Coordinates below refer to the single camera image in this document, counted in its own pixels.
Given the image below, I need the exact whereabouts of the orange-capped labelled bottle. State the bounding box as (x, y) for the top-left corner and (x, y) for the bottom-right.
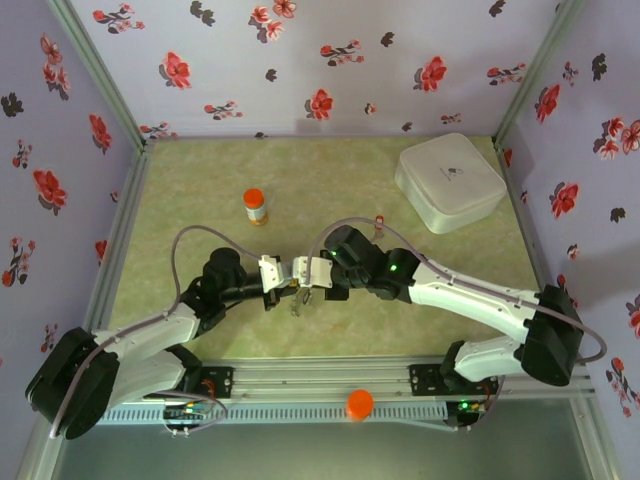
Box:
(242, 188), (270, 227)

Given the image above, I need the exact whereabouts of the round orange cap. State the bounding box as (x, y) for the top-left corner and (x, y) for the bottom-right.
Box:
(345, 388), (376, 423)

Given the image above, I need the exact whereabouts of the white slotted cable duct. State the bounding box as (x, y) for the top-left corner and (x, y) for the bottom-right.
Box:
(97, 402), (449, 426)

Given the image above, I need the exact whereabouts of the aluminium table side rail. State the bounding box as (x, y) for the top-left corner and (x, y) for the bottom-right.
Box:
(82, 139), (156, 351)
(494, 139), (551, 294)

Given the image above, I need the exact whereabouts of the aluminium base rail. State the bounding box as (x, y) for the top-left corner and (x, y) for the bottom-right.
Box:
(99, 355), (596, 401)

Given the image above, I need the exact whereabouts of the aluminium frame post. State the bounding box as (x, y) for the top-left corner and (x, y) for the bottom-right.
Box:
(492, 0), (584, 146)
(47, 0), (151, 151)

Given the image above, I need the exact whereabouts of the white square lidded case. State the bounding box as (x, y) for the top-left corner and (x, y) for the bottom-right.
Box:
(394, 132), (507, 235)

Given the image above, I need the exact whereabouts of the circuit board with wires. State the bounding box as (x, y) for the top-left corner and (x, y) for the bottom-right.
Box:
(446, 397), (494, 434)
(162, 394), (231, 439)

